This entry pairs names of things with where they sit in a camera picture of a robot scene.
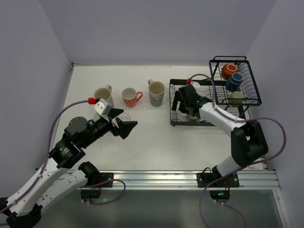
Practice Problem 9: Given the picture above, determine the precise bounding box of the clear glass cup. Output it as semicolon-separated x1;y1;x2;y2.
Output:
118;112;131;122

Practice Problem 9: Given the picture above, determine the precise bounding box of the teal ceramic cup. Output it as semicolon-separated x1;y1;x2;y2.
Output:
93;113;100;122

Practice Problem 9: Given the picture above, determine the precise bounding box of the small beige patterned cup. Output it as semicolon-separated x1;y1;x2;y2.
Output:
186;114;200;122

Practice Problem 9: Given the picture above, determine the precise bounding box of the beige ceramic mug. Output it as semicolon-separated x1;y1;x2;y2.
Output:
94;85;114;106

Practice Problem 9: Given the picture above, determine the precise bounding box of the tall floral cream mug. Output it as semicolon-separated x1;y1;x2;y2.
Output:
148;79;165;107

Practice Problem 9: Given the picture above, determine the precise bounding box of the orange ceramic mug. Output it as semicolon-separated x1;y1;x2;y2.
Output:
122;88;143;107

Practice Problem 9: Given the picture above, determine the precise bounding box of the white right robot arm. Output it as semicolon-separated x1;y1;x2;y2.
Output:
172;84;268;182

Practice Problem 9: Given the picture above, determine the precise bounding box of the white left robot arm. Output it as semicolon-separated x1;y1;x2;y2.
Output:
0;108;138;228

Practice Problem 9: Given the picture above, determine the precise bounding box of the cream round mug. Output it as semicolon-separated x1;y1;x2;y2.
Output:
228;91;247;107

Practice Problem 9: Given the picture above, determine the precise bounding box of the blue round mug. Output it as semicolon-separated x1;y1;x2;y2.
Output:
226;72;243;92

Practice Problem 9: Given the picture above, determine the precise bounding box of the orange round mug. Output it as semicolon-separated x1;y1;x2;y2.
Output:
221;63;239;80

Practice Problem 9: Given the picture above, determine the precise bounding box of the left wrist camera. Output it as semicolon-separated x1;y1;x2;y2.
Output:
88;97;113;118

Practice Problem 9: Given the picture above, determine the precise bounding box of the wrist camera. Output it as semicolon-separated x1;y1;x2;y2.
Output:
187;78;200;93
88;97;113;118

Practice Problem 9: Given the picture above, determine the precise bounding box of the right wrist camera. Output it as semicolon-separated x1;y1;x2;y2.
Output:
187;78;200;93

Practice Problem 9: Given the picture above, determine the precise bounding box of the black wire dish rack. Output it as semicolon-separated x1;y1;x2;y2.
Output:
169;56;262;126

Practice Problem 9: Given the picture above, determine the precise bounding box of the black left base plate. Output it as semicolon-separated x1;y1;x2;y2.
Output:
84;172;114;187

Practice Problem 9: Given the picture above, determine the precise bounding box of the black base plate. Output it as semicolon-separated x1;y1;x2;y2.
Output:
84;172;114;187
196;167;240;188

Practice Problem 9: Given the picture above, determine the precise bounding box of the aluminium mounting rail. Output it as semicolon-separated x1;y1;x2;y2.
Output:
35;170;281;190

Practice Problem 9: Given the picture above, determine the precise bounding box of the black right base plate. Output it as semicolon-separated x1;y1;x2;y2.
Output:
196;167;240;188

